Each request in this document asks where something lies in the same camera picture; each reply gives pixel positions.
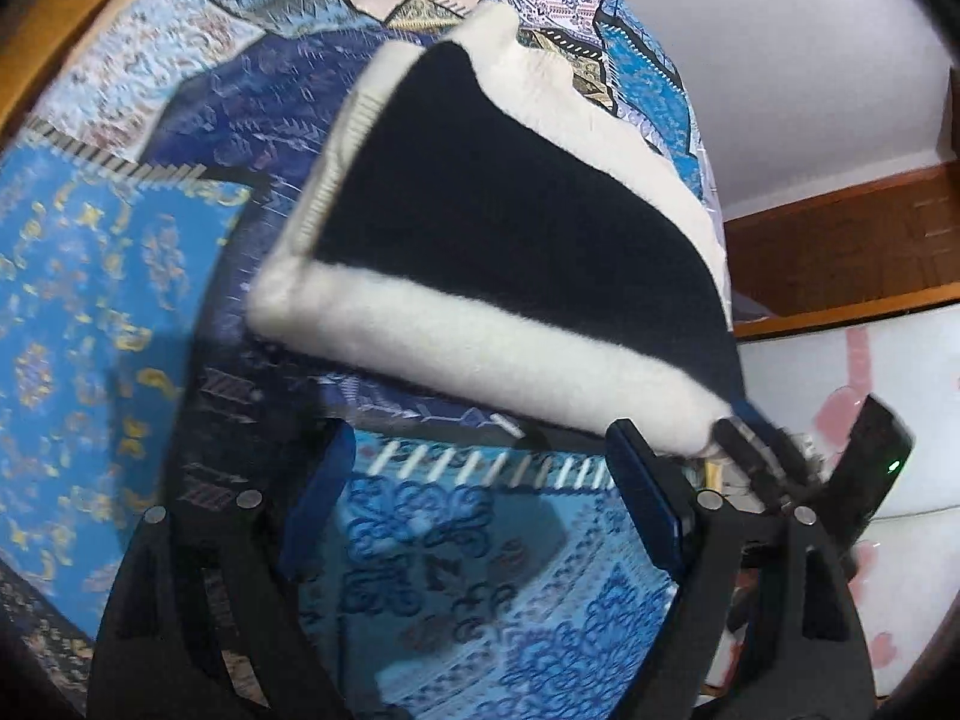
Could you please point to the wooden headboard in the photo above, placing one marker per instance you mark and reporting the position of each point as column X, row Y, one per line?
column 45, row 52

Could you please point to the wooden cabinet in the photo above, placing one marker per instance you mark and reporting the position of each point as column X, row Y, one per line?
column 840, row 255

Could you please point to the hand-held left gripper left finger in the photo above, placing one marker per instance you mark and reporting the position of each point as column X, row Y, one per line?
column 330, row 480

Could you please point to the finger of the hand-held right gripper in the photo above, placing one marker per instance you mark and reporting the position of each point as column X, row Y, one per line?
column 750, row 450

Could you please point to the black and white sweater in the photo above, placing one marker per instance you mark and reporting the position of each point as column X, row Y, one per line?
column 510, row 225

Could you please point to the blue patterned quilt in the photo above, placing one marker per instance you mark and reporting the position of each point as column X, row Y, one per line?
column 97, row 277

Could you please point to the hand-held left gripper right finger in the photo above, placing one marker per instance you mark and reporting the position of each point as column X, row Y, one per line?
column 645, row 495

